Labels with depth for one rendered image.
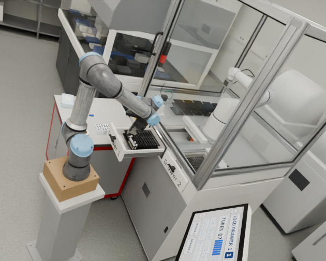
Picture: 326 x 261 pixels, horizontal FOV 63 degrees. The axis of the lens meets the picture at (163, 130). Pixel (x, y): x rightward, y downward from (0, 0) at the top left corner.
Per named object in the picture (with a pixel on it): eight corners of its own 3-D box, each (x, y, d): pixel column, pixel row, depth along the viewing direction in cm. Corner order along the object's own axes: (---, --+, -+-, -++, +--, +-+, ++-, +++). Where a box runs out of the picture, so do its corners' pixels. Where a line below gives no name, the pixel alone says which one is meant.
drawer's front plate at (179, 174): (179, 192, 175) (186, 182, 169) (161, 161, 194) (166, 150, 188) (181, 192, 176) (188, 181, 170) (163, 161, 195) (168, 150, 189)
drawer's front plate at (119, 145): (119, 161, 177) (123, 149, 171) (106, 133, 196) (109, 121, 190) (121, 161, 178) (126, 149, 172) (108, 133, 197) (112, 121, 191)
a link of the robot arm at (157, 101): (151, 92, 162) (161, 95, 167) (142, 104, 168) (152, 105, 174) (155, 102, 158) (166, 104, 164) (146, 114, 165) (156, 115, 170)
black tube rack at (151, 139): (130, 153, 185) (133, 146, 182) (121, 136, 197) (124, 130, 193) (157, 151, 198) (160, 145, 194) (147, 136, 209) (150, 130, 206)
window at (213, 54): (195, 175, 167) (287, 25, 117) (143, 98, 222) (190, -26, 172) (196, 175, 168) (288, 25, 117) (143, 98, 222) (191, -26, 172)
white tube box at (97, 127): (96, 134, 201) (97, 130, 199) (93, 127, 206) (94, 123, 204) (112, 134, 207) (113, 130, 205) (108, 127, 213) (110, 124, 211)
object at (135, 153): (121, 158, 179) (123, 151, 175) (109, 133, 195) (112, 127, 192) (169, 155, 201) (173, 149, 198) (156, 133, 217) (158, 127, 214)
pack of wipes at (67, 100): (73, 109, 215) (74, 104, 212) (60, 106, 211) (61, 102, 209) (73, 99, 226) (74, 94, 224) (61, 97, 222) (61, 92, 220)
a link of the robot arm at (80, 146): (70, 168, 139) (74, 149, 132) (64, 150, 147) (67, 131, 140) (93, 165, 146) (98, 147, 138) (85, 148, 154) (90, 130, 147)
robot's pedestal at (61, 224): (42, 281, 179) (59, 212, 139) (25, 244, 194) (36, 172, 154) (83, 259, 200) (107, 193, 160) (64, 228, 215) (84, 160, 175)
